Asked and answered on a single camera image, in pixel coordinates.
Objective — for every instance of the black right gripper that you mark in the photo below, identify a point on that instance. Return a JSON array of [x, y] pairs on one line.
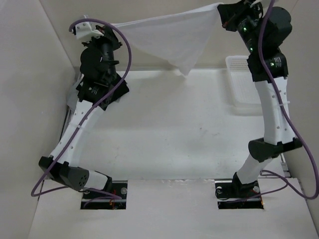
[[230, 14]]

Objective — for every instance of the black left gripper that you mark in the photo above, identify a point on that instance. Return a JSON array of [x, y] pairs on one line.
[[109, 37]]

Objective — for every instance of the white tank top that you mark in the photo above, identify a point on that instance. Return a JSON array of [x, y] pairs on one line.
[[180, 38]]

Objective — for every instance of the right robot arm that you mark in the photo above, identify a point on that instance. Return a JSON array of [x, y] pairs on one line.
[[269, 70]]

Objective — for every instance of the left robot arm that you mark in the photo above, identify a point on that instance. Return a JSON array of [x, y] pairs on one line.
[[62, 165]]

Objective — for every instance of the black folded tank top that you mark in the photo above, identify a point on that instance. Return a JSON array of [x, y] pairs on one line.
[[93, 92]]

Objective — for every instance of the grey folded tank top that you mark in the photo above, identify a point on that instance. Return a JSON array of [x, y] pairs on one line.
[[72, 96]]

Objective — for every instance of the white plastic mesh basket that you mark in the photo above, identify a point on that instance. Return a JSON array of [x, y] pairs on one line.
[[243, 90]]

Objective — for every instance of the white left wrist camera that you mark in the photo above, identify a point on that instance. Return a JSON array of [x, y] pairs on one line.
[[85, 31]]

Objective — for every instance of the left metal table rail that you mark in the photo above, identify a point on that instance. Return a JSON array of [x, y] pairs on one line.
[[68, 113]]

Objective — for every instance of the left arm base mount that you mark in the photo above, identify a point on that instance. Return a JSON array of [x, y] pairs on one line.
[[114, 199]]

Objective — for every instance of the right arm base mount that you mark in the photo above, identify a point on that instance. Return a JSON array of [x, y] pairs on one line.
[[231, 194]]

